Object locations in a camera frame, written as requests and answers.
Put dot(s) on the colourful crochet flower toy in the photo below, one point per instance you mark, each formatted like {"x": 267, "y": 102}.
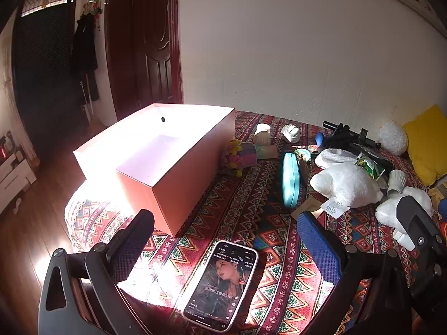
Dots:
{"x": 235, "y": 157}

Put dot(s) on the patterned red blanket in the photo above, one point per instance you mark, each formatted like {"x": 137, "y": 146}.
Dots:
{"x": 244, "y": 216}

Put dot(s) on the green snack packet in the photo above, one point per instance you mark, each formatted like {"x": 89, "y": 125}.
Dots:
{"x": 368, "y": 166}

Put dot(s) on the dark glass door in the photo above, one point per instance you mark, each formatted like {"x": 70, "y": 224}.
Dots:
{"x": 45, "y": 59}

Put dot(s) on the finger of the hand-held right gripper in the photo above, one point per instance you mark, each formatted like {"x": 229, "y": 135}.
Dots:
{"x": 414, "y": 211}

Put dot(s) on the hanging dark clothes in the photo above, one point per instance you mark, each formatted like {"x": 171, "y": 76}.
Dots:
{"x": 85, "y": 59}

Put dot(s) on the blue ball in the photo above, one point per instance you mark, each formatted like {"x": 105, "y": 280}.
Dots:
{"x": 319, "y": 139}

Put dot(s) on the white ribbed shell ball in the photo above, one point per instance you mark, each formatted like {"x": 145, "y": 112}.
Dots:
{"x": 290, "y": 133}

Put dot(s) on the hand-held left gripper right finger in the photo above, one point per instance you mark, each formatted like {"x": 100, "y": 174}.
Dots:
{"x": 321, "y": 247}

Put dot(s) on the smartphone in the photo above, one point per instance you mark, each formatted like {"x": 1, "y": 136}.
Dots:
{"x": 221, "y": 286}

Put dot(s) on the yellow pillow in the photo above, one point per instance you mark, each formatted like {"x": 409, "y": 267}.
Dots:
{"x": 426, "y": 146}

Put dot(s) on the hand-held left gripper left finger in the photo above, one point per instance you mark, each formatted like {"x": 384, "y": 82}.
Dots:
{"x": 132, "y": 240}

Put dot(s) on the small cream cup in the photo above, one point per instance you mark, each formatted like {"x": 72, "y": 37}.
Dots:
{"x": 262, "y": 129}

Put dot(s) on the green round tape measure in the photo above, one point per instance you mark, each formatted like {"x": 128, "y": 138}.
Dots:
{"x": 301, "y": 154}

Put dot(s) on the white cup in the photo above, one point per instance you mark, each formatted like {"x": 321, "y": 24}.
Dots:
{"x": 396, "y": 181}

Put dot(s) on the white knit hat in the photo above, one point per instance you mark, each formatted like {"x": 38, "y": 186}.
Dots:
{"x": 333, "y": 157}

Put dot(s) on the large white plush toy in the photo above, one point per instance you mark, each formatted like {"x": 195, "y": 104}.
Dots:
{"x": 345, "y": 185}

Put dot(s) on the black metal rod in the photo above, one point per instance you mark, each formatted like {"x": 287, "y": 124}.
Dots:
{"x": 366, "y": 139}

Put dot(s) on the white fluffy ball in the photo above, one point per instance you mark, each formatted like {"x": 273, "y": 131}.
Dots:
{"x": 393, "y": 138}

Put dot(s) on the dark wooden door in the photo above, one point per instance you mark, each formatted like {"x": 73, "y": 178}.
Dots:
{"x": 143, "y": 42}

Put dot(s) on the green and brown block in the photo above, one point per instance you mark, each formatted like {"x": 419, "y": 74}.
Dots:
{"x": 267, "y": 151}

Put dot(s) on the teal glasses case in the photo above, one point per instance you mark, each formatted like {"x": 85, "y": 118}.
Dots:
{"x": 290, "y": 178}

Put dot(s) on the pink cardboard box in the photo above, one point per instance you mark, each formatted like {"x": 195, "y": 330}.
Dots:
{"x": 174, "y": 188}

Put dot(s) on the brown paper card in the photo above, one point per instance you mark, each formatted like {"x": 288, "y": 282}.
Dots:
{"x": 307, "y": 211}

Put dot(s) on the white cabinet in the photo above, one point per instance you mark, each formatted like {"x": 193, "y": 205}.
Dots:
{"x": 14, "y": 176}

